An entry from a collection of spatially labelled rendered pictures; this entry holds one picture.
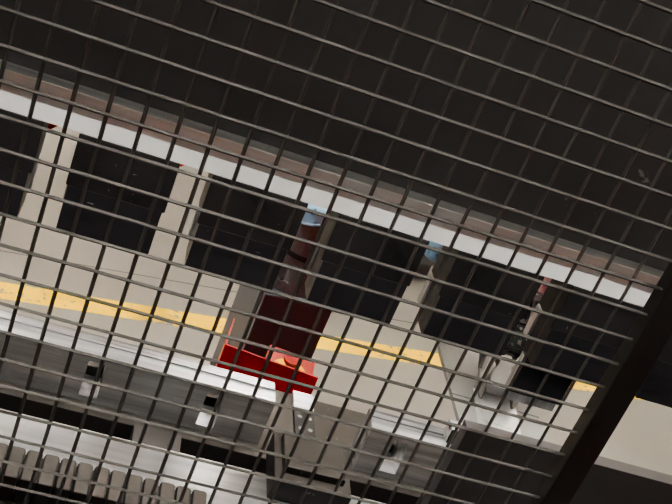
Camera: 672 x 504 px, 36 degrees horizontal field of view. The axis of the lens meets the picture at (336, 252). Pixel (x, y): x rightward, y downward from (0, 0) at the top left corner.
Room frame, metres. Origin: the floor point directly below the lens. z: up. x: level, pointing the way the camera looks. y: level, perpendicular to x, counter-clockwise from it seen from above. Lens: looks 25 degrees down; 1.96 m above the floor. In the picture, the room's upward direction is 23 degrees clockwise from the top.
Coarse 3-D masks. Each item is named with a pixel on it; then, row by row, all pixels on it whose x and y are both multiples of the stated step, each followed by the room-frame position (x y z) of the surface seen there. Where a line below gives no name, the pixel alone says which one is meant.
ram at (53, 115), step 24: (0, 96) 1.34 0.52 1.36; (48, 120) 1.36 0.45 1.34; (72, 120) 1.36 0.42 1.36; (96, 120) 1.37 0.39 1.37; (120, 144) 1.38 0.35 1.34; (144, 144) 1.39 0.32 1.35; (168, 144) 1.40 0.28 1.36; (216, 168) 1.42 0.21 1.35; (240, 168) 1.42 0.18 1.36; (288, 192) 1.44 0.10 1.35; (312, 192) 1.45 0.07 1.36; (384, 216) 1.48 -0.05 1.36; (432, 240) 1.50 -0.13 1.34; (456, 240) 1.51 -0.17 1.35; (480, 240) 1.52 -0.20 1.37; (528, 264) 1.54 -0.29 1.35; (552, 264) 1.55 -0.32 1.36; (600, 288) 1.57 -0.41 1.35; (624, 288) 1.58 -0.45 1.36
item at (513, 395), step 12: (528, 360) 1.59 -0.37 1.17; (528, 372) 1.60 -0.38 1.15; (540, 372) 1.60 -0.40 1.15; (516, 384) 1.59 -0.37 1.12; (528, 384) 1.60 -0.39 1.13; (552, 384) 1.61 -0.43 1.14; (564, 384) 1.61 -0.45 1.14; (516, 396) 1.61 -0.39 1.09; (528, 396) 1.60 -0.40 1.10; (552, 396) 1.61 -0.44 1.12; (552, 408) 1.62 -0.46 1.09
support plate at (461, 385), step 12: (444, 348) 1.84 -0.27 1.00; (456, 348) 1.86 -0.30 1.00; (444, 360) 1.79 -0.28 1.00; (456, 360) 1.81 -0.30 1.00; (468, 360) 1.83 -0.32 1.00; (444, 372) 1.76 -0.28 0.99; (468, 372) 1.79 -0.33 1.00; (504, 372) 1.84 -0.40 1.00; (456, 384) 1.72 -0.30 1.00; (468, 384) 1.74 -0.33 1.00; (456, 396) 1.68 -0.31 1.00; (468, 396) 1.70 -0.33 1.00; (456, 408) 1.64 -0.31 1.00; (516, 408) 1.73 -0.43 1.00; (528, 432) 1.66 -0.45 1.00; (540, 432) 1.68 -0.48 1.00
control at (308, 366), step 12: (228, 348) 1.80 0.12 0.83; (276, 348) 1.96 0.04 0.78; (228, 360) 1.80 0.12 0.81; (240, 360) 1.80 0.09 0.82; (252, 360) 1.80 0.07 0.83; (264, 360) 1.80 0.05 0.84; (240, 372) 1.80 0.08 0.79; (276, 372) 1.81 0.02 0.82; (288, 372) 1.81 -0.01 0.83; (300, 372) 1.81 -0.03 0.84; (312, 372) 1.92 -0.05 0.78; (276, 384) 1.81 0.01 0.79; (312, 384) 1.81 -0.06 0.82
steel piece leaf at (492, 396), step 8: (488, 384) 1.74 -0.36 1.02; (488, 392) 1.74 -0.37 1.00; (496, 392) 1.74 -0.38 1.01; (480, 400) 1.70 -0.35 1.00; (488, 400) 1.71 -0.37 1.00; (496, 400) 1.72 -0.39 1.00; (504, 400) 1.74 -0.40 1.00; (480, 408) 1.67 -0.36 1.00; (504, 408) 1.71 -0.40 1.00; (480, 416) 1.65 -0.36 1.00; (488, 416) 1.66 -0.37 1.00; (496, 416) 1.67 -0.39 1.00; (504, 416) 1.68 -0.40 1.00; (504, 424) 1.65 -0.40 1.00; (512, 424) 1.66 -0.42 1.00
